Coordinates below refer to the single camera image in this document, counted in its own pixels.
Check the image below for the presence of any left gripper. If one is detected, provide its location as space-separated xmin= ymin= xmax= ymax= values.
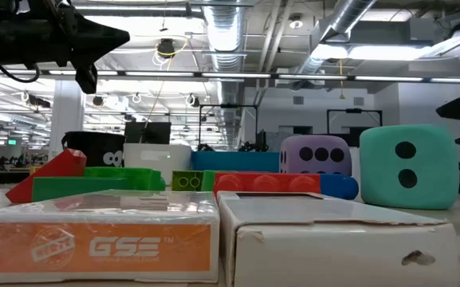
xmin=0 ymin=0 xmax=131 ymax=95

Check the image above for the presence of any teal foam die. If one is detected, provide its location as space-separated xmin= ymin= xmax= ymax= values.
xmin=359 ymin=124 xmax=460 ymax=210

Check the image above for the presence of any red sloped toy block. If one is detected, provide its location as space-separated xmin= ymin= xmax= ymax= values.
xmin=5 ymin=148 xmax=88 ymax=204

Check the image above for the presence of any long green toy block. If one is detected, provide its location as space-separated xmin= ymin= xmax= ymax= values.
xmin=84 ymin=167 xmax=167 ymax=191

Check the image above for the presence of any small blue toy block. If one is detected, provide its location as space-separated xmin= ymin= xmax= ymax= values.
xmin=319 ymin=174 xmax=360 ymax=201

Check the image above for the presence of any small lime toy block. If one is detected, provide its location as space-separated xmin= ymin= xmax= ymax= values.
xmin=171 ymin=170 xmax=205 ymax=192

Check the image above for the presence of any purple foam die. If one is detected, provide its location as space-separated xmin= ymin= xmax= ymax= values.
xmin=279 ymin=135 xmax=353 ymax=176

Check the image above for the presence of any large red toy block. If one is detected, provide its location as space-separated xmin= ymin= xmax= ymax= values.
xmin=213 ymin=171 xmax=322 ymax=196

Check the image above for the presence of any white column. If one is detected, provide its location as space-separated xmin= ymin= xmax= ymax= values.
xmin=48 ymin=79 xmax=86 ymax=159

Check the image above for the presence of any black round bucket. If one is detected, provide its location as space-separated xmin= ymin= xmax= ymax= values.
xmin=61 ymin=131 xmax=127 ymax=167

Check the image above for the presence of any black monitor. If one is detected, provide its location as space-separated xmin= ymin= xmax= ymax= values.
xmin=124 ymin=121 xmax=172 ymax=145

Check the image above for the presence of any white plastic bin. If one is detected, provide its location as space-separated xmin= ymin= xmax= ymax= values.
xmin=123 ymin=143 xmax=193 ymax=185

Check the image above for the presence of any long ceiling light bar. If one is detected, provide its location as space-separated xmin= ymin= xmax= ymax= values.
xmin=0 ymin=69 xmax=460 ymax=84

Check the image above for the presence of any blue plastic tray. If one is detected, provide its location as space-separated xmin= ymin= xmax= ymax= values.
xmin=191 ymin=151 xmax=281 ymax=173

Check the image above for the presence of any red playing card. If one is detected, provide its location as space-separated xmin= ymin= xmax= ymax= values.
xmin=0 ymin=189 xmax=221 ymax=284

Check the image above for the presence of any white playing card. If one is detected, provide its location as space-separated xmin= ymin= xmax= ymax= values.
xmin=217 ymin=191 xmax=460 ymax=287

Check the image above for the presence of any silver ventilation duct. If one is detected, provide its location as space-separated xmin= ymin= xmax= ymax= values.
xmin=293 ymin=0 xmax=378 ymax=77
xmin=203 ymin=0 xmax=250 ymax=151

